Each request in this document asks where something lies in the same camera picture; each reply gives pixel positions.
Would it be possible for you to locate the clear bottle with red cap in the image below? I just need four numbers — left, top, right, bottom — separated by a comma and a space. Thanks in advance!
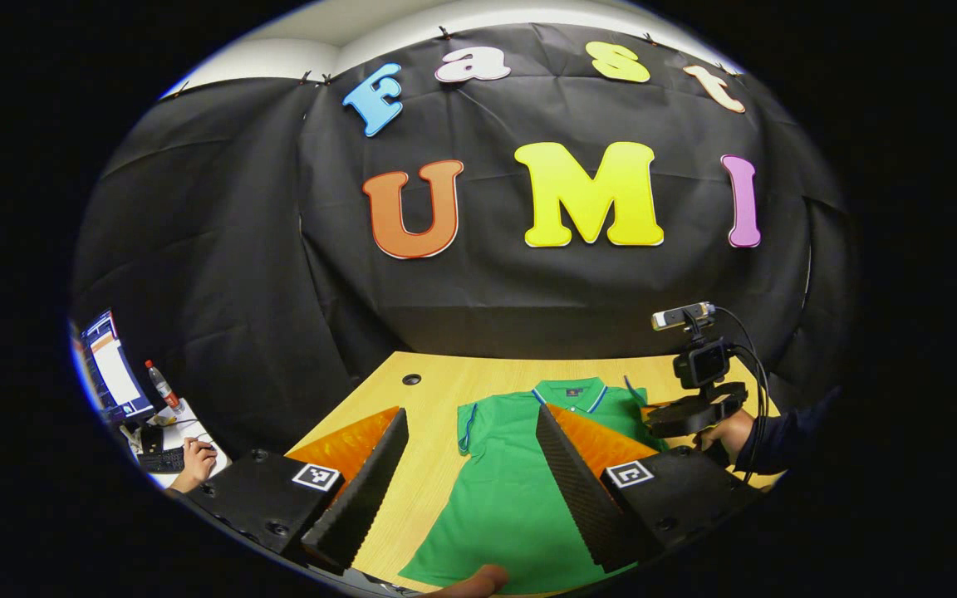
145, 360, 185, 415

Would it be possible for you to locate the green polo T-shirt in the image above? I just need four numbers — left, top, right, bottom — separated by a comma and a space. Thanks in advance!
398, 376, 669, 596

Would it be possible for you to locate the black cable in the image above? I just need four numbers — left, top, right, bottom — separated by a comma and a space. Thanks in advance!
711, 306, 772, 484

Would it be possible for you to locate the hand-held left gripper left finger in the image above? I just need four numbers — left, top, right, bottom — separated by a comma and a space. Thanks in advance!
182, 405, 410, 576

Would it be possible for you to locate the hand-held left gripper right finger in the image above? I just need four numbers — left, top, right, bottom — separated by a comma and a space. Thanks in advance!
535, 404, 768, 574

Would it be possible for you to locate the computer monitor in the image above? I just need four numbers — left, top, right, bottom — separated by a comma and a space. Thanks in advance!
78, 309, 155, 421

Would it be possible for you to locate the white desk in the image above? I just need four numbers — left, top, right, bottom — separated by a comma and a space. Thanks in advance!
117, 399, 234, 493

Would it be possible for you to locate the black keyboard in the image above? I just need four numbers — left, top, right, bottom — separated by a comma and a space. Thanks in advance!
136, 446, 190, 475

